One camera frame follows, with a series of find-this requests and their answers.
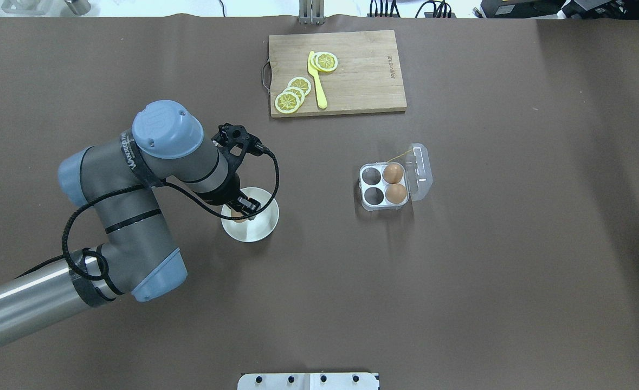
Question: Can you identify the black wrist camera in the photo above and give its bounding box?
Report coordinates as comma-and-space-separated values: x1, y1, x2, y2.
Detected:
211, 123, 259, 170

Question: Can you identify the brown egg upper right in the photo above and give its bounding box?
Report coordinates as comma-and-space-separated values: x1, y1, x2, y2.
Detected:
382, 163, 404, 184

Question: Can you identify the lemon slice upper left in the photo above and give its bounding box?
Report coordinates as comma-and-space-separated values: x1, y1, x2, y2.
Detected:
287, 76, 312, 96

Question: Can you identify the yellow plastic knife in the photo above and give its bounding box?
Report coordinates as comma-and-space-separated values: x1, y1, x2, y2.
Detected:
307, 51, 328, 109

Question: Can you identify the clear plastic egg box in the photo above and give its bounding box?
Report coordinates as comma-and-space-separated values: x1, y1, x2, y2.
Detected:
357, 143, 434, 212

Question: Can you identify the lemon slice lower left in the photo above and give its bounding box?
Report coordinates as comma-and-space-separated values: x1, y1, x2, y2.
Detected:
274, 92, 302, 114

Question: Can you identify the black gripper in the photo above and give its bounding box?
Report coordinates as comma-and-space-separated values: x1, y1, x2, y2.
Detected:
206, 174, 261, 220

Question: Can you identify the black plugs cluster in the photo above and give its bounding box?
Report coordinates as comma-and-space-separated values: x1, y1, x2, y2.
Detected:
365, 1, 456, 19

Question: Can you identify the lemon slice middle left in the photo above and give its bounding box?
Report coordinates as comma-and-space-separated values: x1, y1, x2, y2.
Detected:
283, 86, 305, 105

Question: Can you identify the wooden cutting board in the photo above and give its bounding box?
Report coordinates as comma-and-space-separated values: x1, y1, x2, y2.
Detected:
269, 30, 408, 118

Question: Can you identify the brown egg lower right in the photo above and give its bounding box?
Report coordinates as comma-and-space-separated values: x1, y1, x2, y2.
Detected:
385, 183, 408, 204

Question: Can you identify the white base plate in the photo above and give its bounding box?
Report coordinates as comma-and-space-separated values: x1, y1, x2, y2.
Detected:
237, 372, 380, 389

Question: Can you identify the black device top right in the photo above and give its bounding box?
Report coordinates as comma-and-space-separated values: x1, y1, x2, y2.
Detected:
472, 1, 639, 21

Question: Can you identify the brown egg from bowl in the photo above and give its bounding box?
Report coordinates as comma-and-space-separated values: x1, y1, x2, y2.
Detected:
230, 210, 248, 224

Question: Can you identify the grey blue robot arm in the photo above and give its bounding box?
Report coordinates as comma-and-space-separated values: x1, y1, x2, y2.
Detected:
0, 100, 274, 347

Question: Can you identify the white round bowl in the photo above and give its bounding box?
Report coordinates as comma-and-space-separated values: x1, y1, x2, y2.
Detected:
221, 187, 280, 243

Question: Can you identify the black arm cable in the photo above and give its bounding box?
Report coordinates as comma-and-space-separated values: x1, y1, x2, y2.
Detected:
16, 145, 280, 281

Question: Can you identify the metal bracket at table edge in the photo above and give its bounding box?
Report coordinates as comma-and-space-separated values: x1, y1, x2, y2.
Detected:
298, 0, 326, 25

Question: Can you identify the lemon slice under top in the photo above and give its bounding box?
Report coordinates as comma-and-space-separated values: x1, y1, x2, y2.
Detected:
309, 53, 319, 71

